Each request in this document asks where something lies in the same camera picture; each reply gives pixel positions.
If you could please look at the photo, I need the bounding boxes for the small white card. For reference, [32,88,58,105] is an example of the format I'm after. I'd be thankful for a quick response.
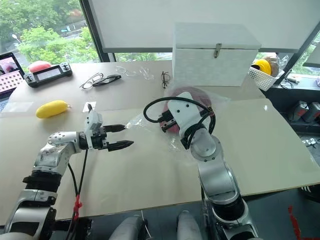
[81,101,97,113]

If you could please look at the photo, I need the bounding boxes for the grey red battery pack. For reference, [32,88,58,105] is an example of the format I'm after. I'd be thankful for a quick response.
[290,100,310,122]
[305,101,320,124]

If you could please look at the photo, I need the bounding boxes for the red cable tie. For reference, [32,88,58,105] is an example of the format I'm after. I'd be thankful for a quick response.
[73,195,84,213]

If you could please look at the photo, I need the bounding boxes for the yellow cap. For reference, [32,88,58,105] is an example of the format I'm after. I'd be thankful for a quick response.
[250,58,272,76]

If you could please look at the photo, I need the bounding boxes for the pink dotted sheet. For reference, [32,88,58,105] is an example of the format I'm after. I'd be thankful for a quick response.
[0,70,25,93]

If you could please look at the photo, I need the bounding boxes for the dark red cap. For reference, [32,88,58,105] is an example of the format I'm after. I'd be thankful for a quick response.
[161,86,214,134]

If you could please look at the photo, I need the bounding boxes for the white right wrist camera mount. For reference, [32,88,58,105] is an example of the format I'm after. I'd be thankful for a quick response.
[166,91,205,134]

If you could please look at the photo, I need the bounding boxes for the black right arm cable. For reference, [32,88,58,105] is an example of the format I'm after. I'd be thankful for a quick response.
[143,97,217,141]

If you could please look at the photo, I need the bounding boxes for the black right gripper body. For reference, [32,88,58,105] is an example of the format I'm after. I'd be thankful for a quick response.
[157,111,178,133]

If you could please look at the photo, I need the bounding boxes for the thin black frame glasses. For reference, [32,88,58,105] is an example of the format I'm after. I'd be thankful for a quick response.
[79,72,104,90]

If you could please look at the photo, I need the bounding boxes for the thick black frame glasses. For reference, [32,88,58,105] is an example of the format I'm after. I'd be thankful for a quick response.
[92,74,122,88]

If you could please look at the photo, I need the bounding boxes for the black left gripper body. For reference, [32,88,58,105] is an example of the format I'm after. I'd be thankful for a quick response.
[87,126,110,151]

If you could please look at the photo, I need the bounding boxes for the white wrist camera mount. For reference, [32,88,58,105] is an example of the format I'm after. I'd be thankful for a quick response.
[166,91,205,134]
[84,110,104,138]

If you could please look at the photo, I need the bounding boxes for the black handheld controller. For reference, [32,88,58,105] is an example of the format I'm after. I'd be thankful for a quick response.
[23,63,74,89]

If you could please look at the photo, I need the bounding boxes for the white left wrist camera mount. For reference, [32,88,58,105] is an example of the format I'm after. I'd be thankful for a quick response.
[84,110,104,138]

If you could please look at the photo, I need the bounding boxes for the crumpled clear plastic bag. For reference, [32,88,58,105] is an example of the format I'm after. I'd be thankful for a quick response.
[275,53,291,71]

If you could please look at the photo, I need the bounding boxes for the dark rounded shape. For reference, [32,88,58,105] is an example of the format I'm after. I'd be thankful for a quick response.
[115,214,149,240]
[176,210,204,240]

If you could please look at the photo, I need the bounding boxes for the clear plastic bag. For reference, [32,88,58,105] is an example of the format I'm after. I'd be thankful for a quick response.
[124,84,231,154]
[275,53,291,71]

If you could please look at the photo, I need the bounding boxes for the red rounded object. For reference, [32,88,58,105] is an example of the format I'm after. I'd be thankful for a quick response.
[28,59,52,74]

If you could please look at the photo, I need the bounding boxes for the brown cap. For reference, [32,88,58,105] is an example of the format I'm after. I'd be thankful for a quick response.
[264,56,280,77]

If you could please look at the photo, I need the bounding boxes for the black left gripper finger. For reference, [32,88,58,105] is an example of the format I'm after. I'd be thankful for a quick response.
[107,140,135,153]
[103,123,126,133]

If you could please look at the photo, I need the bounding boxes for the white box with lid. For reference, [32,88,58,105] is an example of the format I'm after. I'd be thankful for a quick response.
[171,21,262,88]

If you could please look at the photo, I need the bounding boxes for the open laptop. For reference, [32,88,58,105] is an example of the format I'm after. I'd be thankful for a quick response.
[0,52,25,114]

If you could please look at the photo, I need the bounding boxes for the yellow mango-shaped toy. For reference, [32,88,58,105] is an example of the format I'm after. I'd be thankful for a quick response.
[35,99,73,119]

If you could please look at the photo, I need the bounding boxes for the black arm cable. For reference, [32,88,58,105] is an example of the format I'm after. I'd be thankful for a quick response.
[65,148,89,240]
[143,97,217,141]

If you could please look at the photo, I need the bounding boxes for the white board panel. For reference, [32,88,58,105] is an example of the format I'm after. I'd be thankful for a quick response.
[87,0,319,54]

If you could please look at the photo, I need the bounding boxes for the red strap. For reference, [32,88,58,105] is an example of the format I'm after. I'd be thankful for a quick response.
[287,205,302,237]

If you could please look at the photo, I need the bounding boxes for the folded black thin glasses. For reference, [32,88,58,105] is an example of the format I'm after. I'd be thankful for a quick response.
[160,70,172,90]

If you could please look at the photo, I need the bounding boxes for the white perforated plastic basket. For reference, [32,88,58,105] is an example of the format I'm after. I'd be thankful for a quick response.
[247,63,286,92]

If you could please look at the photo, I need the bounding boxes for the clear frame glasses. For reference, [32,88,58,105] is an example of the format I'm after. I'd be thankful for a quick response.
[138,66,154,81]
[115,65,137,77]

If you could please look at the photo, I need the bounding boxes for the black window frame post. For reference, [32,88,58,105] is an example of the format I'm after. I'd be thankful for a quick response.
[79,0,116,64]

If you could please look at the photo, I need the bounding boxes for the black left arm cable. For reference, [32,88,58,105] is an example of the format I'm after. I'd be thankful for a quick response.
[65,148,89,240]

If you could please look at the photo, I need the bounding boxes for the metal box latch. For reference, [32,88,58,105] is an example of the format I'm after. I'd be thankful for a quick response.
[213,42,223,59]

